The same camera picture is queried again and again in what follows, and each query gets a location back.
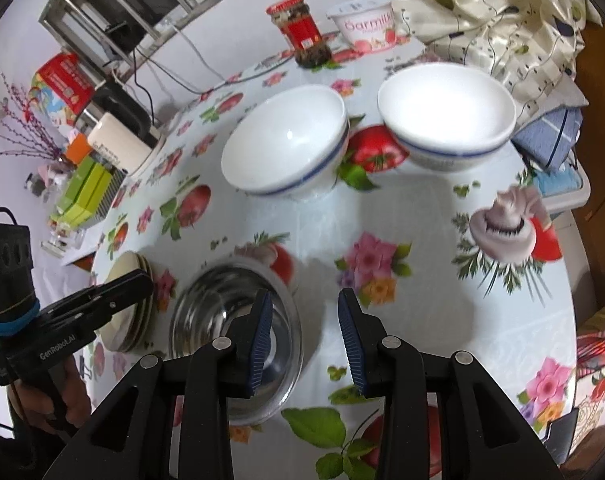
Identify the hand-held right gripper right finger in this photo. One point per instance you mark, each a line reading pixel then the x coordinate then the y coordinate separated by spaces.
pixel 352 345

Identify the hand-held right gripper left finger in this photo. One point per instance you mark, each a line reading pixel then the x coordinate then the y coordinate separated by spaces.
pixel 260 345

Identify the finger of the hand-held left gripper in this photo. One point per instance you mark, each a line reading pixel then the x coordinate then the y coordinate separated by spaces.
pixel 117 292
pixel 112 317

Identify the small cream plate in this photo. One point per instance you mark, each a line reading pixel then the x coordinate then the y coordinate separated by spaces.
pixel 122 265

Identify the large beige plate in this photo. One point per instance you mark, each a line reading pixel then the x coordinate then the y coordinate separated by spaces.
pixel 151 317

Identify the stainless steel bowl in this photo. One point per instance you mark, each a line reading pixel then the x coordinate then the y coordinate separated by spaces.
pixel 207 310

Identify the white bowl blue stripe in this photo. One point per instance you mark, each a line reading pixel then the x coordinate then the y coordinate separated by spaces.
pixel 282 135
pixel 447 105

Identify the person's left hand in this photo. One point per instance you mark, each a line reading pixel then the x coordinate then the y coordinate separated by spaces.
pixel 27 402

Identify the floral fruit print tablecloth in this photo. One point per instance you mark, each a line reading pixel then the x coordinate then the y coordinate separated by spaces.
pixel 407 310

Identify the glass mug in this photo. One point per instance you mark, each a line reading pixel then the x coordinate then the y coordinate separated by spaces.
pixel 60 242

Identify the lime green flat box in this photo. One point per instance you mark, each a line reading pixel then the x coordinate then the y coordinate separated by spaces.
pixel 90 192
pixel 102 197

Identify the black white striped box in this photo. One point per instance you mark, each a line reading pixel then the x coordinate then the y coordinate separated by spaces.
pixel 116 195

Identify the green boxes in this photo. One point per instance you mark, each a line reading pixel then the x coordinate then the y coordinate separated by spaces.
pixel 72 185

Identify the cluster of small bottles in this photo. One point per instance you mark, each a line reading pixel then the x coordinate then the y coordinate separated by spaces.
pixel 40 185

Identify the kettle base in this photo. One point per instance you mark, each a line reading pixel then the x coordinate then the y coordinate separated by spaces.
pixel 155 157

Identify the orange box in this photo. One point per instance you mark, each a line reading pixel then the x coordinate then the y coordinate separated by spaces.
pixel 77 150

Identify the cream electric kettle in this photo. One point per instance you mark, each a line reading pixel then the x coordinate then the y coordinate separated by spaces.
pixel 117 142

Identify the colourful cartoon box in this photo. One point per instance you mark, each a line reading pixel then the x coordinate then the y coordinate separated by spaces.
pixel 50 107

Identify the purple blossom branches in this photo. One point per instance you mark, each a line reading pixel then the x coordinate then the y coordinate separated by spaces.
pixel 22 120

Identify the red snack box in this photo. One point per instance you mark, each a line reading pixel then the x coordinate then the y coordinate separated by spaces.
pixel 65 80

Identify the plaid cloth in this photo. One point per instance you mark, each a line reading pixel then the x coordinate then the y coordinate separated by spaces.
pixel 600 350

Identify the light blue plastic box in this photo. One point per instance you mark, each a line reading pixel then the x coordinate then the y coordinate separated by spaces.
pixel 562 185

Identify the blue striped cloth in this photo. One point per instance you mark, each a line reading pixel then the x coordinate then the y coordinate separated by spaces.
pixel 547 135

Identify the brown wooden panel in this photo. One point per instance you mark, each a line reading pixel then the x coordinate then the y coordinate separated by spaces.
pixel 602 160

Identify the red label sauce jar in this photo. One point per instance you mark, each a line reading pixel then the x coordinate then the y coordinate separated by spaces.
pixel 302 30

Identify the white yogurt cup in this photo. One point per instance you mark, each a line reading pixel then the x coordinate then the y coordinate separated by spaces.
pixel 362 25

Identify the cream heart print curtain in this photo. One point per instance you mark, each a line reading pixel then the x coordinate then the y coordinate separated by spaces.
pixel 507 20

